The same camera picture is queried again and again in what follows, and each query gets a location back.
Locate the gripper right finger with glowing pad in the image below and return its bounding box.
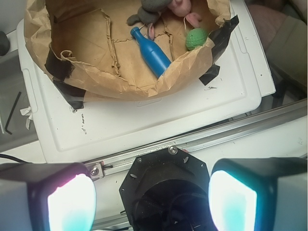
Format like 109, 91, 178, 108
208, 157, 308, 231

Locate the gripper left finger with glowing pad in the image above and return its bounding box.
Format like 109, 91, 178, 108
0, 163, 97, 231

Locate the green textured ball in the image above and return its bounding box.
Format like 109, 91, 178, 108
185, 28, 208, 51

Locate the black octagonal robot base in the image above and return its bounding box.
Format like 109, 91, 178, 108
119, 150, 217, 231

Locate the white plastic bin lid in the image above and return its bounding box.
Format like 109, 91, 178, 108
17, 0, 275, 163

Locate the black hex key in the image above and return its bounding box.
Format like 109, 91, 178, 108
4, 91, 22, 135

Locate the black tape strip left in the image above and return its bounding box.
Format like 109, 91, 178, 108
45, 47, 86, 110

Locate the black tape strip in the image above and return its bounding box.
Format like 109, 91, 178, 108
199, 15, 239, 86
45, 47, 86, 110

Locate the brown paper bag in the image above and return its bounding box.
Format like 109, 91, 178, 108
24, 0, 232, 99

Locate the black tape strip right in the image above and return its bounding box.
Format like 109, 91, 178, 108
199, 15, 239, 86

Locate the blue plastic bottle toy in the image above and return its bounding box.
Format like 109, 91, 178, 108
130, 27, 171, 78

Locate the small pink mouse toy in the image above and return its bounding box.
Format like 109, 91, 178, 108
183, 13, 202, 31

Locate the pink felt mouse toy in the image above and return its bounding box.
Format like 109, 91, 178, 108
167, 0, 192, 17

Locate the grey felt mouse toy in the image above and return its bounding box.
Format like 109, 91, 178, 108
127, 0, 172, 40

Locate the aluminium extrusion rail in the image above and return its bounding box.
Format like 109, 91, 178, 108
85, 99, 308, 180

